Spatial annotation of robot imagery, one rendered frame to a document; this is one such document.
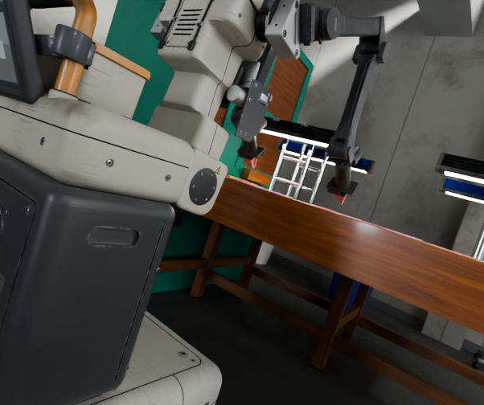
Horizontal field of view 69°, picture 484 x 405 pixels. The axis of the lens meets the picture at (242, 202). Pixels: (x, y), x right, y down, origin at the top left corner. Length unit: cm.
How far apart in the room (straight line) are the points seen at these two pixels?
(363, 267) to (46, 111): 98
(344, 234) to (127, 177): 82
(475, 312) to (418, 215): 258
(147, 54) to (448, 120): 287
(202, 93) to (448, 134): 314
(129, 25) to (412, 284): 175
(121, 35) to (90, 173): 159
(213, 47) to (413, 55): 341
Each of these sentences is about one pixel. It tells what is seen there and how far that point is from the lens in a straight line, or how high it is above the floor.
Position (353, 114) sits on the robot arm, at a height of 110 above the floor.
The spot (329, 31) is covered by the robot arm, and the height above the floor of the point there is 121.
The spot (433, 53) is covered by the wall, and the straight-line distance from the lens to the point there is 419.
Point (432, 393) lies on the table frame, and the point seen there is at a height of 16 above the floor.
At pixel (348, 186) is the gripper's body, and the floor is 87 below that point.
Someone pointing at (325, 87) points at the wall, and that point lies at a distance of 438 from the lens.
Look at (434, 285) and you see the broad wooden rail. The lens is 119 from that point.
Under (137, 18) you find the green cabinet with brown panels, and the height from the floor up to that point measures 139.
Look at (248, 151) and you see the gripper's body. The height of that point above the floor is 90.
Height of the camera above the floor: 77
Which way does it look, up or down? 3 degrees down
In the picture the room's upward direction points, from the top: 18 degrees clockwise
